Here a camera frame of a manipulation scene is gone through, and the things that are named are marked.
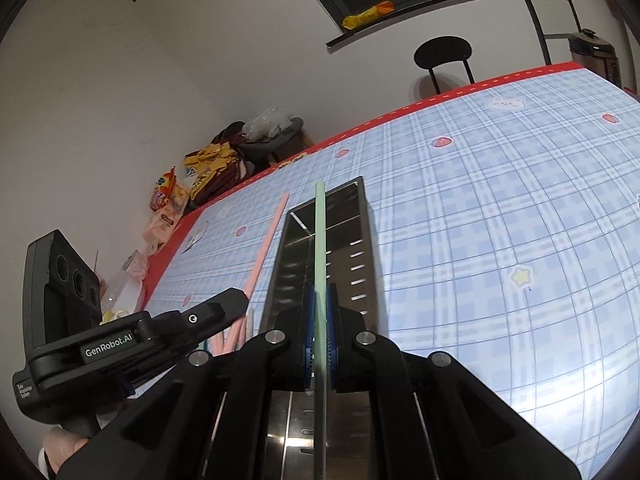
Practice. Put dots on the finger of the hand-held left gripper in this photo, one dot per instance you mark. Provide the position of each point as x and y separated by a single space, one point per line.
200 317

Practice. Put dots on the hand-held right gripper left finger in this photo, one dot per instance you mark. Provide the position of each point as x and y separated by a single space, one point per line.
309 332

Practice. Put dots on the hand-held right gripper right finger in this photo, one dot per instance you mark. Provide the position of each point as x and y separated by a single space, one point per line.
331 332

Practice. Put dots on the green chopstick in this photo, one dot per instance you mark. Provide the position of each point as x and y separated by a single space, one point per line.
320 240

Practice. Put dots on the stainless steel utensil tray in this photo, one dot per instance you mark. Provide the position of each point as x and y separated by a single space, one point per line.
350 240

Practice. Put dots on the person's left hand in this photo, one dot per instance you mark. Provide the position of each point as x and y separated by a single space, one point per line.
65 449

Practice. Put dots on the clear plastic packaging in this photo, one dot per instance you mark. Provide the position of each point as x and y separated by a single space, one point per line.
125 290

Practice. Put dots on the small white paper card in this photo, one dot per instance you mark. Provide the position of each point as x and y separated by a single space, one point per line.
196 237

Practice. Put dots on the peach snack bag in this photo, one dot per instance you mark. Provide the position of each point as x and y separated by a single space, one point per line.
165 220

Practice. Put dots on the orange snack bag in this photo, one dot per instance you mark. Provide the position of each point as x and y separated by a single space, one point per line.
162 190

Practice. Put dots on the maroon bag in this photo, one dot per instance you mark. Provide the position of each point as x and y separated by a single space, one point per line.
227 177

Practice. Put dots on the grey chair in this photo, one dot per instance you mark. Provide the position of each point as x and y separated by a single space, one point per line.
280 147

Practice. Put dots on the clear plastic bag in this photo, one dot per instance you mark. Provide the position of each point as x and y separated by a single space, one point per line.
265 122

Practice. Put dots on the blue plaid tablecloth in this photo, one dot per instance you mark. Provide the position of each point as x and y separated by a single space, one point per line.
500 210

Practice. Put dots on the black window sill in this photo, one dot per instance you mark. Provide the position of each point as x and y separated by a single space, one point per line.
334 43

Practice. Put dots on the black round chair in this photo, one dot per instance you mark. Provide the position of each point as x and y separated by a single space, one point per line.
442 52

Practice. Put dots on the orange snack packet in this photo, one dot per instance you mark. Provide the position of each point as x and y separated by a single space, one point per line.
367 14

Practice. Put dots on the rice cooker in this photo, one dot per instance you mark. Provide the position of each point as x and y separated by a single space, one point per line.
592 55

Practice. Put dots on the black metal chair frame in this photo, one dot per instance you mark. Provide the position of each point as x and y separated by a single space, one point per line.
536 27

